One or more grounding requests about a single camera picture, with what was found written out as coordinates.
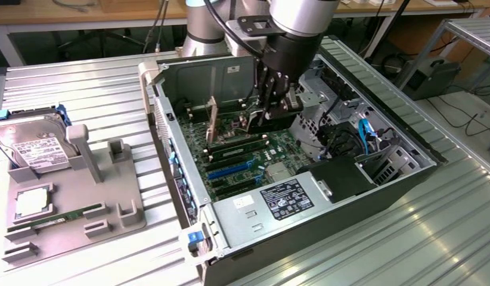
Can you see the open black PC case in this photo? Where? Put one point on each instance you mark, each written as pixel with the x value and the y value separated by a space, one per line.
pixel 349 226

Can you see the blue case latch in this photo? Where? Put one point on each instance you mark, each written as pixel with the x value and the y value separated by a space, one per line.
pixel 194 239

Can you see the grey power supply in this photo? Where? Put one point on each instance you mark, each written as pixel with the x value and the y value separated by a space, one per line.
pixel 269 214

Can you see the grey parts rack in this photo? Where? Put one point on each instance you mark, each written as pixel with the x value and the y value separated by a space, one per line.
pixel 70 205

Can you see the silver chipset heatsink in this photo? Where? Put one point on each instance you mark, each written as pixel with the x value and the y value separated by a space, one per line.
pixel 278 173

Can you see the green RAM stick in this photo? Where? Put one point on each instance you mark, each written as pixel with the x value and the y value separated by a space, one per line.
pixel 62 218

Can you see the green motherboard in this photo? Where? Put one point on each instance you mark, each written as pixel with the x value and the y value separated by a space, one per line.
pixel 277 152

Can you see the silver hard disk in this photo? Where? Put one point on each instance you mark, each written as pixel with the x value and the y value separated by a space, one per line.
pixel 34 146

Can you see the black expansion slot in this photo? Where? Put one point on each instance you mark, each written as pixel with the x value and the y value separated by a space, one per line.
pixel 233 186

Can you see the metal slat shelf frame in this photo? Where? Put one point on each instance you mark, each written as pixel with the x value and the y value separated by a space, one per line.
pixel 468 38

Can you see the blue expansion slot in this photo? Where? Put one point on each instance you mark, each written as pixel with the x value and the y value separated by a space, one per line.
pixel 227 172

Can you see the graphics card with metal bracket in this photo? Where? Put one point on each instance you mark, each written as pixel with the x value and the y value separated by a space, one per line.
pixel 273 123

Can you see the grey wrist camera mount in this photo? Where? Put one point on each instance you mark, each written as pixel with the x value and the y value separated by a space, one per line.
pixel 249 32

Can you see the blue disk carrier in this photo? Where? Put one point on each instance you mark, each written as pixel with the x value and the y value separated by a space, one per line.
pixel 63 114

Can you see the metal disk bay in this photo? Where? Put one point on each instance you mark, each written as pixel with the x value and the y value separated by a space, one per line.
pixel 317 104

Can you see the CPU socket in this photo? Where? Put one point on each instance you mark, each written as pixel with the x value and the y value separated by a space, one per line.
pixel 233 135

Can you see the wooden desk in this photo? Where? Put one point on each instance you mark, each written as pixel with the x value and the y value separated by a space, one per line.
pixel 90 13

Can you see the black box on floor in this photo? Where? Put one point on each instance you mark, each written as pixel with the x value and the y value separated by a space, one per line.
pixel 434 79

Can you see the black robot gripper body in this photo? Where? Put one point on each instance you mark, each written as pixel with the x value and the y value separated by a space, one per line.
pixel 294 53

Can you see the silver CPU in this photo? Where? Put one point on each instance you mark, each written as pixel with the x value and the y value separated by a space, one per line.
pixel 32 202

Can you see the installed black RAM stick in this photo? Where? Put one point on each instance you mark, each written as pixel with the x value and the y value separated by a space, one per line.
pixel 237 152
pixel 235 143

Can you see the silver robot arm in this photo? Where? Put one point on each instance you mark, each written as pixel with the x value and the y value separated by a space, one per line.
pixel 205 29

